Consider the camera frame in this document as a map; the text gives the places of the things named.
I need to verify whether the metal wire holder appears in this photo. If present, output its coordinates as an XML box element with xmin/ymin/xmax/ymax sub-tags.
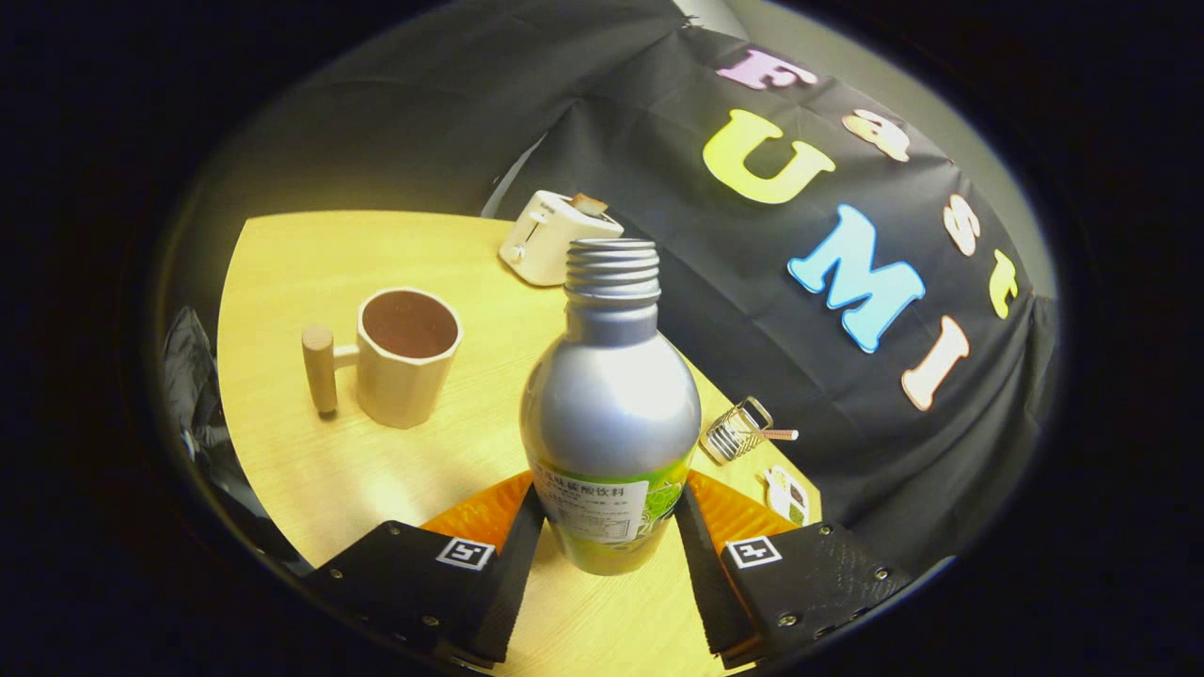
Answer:
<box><xmin>699</xmin><ymin>396</ymin><xmax>800</xmax><ymax>466</ymax></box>

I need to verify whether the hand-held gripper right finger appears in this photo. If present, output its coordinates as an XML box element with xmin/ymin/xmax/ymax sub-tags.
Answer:
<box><xmin>674</xmin><ymin>470</ymin><xmax>913</xmax><ymax>670</ymax></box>

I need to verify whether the white divided dish with beans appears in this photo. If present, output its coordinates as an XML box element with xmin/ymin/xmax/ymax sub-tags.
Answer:
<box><xmin>762</xmin><ymin>465</ymin><xmax>812</xmax><ymax>527</ymax></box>

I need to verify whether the cream cup with wooden handle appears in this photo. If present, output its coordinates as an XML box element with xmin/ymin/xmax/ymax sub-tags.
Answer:
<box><xmin>301</xmin><ymin>287</ymin><xmax>464</xmax><ymax>431</ymax></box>

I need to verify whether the white toaster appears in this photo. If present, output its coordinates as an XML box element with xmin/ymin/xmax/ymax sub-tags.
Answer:
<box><xmin>499</xmin><ymin>190</ymin><xmax>625</xmax><ymax>287</ymax></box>

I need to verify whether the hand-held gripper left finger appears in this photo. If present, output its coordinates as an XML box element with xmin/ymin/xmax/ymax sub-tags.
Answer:
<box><xmin>301</xmin><ymin>470</ymin><xmax>547</xmax><ymax>670</ymax></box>

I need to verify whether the silver bottle with green label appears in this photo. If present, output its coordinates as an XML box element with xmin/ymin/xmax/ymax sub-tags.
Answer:
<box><xmin>519</xmin><ymin>238</ymin><xmax>703</xmax><ymax>576</ymax></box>

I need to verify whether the light wooden table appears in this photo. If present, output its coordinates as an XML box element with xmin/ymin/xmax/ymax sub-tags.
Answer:
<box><xmin>216</xmin><ymin>210</ymin><xmax>824</xmax><ymax>677</ymax></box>

